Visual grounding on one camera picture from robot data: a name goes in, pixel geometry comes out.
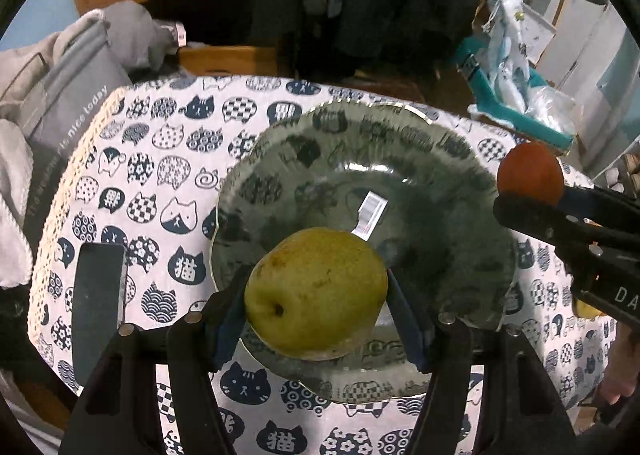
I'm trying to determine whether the person's right hand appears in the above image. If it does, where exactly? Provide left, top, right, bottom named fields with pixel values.
left=599, top=325, right=635, bottom=407

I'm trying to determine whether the clear plastic bag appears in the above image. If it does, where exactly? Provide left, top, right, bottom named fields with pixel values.
left=525, top=85, right=577, bottom=136

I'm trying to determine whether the black phone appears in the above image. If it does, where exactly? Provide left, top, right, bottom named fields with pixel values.
left=72, top=242, right=127, bottom=378

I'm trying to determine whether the teal box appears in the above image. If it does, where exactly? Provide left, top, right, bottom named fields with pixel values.
left=455, top=35, right=576, bottom=152

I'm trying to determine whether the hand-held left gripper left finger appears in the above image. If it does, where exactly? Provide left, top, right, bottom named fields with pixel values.
left=72, top=277, right=248, bottom=455

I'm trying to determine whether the white barcode sticker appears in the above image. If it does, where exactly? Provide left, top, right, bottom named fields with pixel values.
left=350, top=191, right=390, bottom=239

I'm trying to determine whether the beige cloth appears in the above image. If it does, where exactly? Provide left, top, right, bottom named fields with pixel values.
left=0, top=32, right=76, bottom=110

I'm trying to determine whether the white cabinet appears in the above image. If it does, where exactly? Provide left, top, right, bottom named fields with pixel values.
left=537, top=0, right=640, bottom=173

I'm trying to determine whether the grey printed bag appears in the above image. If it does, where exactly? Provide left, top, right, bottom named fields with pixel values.
left=20, top=20, right=135, bottom=246

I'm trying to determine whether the white towel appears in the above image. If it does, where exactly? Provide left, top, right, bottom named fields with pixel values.
left=0, top=119, right=36, bottom=287

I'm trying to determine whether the wooden chair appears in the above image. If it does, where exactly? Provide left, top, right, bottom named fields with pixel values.
left=177, top=45, right=279, bottom=78

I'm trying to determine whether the white printed plastic bag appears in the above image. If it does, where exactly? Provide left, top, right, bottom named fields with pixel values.
left=481, top=0, right=535, bottom=112

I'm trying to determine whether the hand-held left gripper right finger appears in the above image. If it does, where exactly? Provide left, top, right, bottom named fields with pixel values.
left=386, top=272, right=576, bottom=455

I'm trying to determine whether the green pear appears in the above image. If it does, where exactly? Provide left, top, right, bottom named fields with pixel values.
left=244, top=228, right=389, bottom=361

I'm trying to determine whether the cat print tablecloth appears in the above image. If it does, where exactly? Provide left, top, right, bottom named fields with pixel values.
left=27, top=75, right=618, bottom=455

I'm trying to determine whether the glass plate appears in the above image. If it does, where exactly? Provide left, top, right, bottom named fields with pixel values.
left=210, top=101, right=518, bottom=403

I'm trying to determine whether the grey garment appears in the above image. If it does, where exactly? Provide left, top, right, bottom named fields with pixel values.
left=87, top=0, right=187, bottom=72

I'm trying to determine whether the orange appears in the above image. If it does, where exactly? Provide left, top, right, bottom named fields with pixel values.
left=496, top=141, right=565, bottom=208
left=575, top=300, right=609, bottom=320

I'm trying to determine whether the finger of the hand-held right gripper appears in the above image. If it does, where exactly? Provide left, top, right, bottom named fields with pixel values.
left=560, top=184, right=640, bottom=236
left=492, top=191, right=640, bottom=262

